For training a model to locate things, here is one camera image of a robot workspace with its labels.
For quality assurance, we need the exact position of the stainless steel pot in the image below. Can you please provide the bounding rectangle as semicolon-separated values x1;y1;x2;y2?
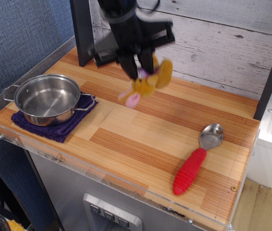
2;74;95;127

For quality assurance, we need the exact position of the silver toy fridge front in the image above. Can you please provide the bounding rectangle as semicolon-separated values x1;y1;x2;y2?
30;152;200;231

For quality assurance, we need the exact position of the red handled metal scoop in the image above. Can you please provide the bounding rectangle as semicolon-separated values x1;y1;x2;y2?
173;124;224;195

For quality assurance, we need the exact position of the purple folded cloth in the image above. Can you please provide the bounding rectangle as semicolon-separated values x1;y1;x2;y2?
11;93;98;143

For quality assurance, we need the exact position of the clear acrylic edge guard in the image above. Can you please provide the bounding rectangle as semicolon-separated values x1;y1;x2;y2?
0;113;256;231

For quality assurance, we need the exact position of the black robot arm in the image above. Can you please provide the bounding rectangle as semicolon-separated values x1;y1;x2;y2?
88;0;175;80

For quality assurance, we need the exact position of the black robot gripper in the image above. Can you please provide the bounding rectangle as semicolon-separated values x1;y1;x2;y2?
88;14;175;80

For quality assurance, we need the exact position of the yellow object at corner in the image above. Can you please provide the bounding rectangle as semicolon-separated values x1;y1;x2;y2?
7;220;25;231

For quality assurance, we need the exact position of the silver dispenser button panel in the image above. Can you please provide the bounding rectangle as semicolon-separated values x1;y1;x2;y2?
83;193;143;231

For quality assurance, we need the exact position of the yellow plush bunny toy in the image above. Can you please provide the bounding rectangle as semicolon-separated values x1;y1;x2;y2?
118;56;173;108

